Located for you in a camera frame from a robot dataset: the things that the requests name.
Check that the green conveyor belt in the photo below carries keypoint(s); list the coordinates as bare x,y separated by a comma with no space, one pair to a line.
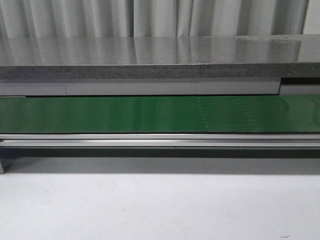
161,114

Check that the grey stone slab table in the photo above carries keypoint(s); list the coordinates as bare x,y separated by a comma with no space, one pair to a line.
49,58

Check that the white pleated curtain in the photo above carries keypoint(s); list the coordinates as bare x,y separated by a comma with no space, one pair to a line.
150,18

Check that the grey conveyor back rail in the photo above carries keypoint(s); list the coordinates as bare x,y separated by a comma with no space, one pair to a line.
161,86

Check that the aluminium conveyor front rail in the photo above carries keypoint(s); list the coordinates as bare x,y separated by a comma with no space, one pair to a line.
162,140

